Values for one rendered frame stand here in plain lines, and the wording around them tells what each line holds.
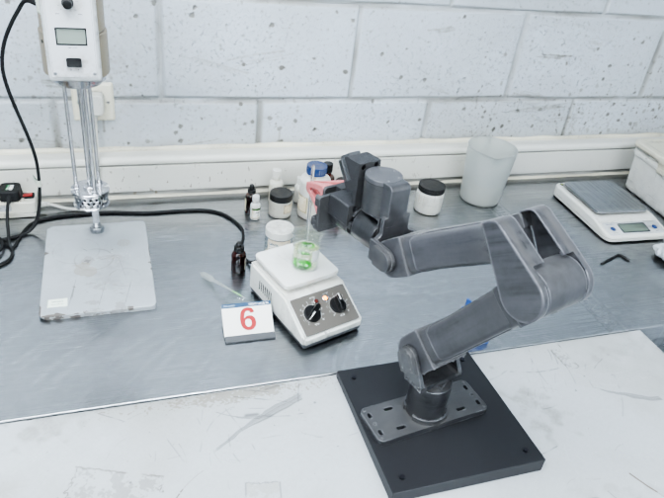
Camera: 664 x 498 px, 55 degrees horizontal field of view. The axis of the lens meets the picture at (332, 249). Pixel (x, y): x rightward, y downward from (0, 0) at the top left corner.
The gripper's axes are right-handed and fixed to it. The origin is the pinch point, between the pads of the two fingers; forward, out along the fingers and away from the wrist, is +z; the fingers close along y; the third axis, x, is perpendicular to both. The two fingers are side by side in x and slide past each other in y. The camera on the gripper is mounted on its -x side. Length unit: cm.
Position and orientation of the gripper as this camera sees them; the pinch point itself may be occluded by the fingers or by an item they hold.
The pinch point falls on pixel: (311, 186)
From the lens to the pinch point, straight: 111.1
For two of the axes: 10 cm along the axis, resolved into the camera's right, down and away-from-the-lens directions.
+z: -6.0, -4.7, 6.5
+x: -0.9, 8.5, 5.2
